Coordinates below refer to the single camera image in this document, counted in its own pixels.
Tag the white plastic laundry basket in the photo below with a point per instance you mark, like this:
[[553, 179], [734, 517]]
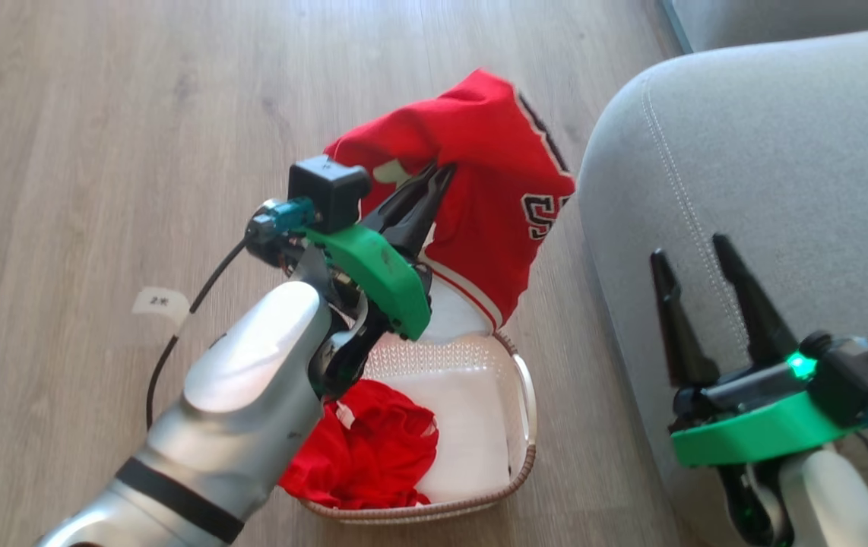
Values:
[[449, 353]]

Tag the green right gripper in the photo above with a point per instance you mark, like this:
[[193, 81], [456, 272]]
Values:
[[753, 437]]

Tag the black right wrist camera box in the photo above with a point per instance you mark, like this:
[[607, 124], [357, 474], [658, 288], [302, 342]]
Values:
[[863, 380]]

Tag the long grey sofa section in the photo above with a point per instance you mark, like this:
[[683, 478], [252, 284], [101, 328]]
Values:
[[784, 19]]

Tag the red shorts with white stripes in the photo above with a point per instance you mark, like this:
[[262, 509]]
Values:
[[373, 448]]

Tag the teal left camera connector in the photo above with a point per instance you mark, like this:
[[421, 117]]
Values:
[[286, 216]]

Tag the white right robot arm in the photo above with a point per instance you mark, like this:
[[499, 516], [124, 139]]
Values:
[[829, 501]]

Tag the red basketball jersey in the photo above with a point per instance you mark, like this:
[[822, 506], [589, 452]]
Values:
[[487, 152]]

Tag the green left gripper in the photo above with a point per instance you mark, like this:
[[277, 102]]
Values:
[[373, 270]]

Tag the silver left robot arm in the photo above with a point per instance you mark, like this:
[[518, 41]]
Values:
[[251, 395]]

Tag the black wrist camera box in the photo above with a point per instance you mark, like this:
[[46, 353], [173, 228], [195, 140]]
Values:
[[863, 380], [327, 190]]

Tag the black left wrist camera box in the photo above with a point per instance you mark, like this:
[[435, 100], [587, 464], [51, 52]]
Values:
[[327, 190]]

